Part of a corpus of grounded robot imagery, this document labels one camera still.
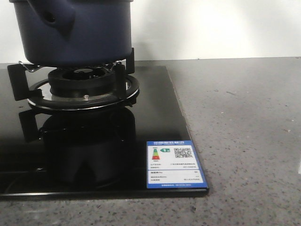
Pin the black pot support grate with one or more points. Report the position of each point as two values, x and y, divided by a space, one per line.
125 91

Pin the dark blue cooking pot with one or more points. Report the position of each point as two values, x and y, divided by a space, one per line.
74 33

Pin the blue energy label sticker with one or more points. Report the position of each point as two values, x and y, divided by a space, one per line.
173 164

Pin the black glass gas stove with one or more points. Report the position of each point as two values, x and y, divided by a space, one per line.
98 154

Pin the black round gas burner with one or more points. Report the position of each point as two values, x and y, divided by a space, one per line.
80 82

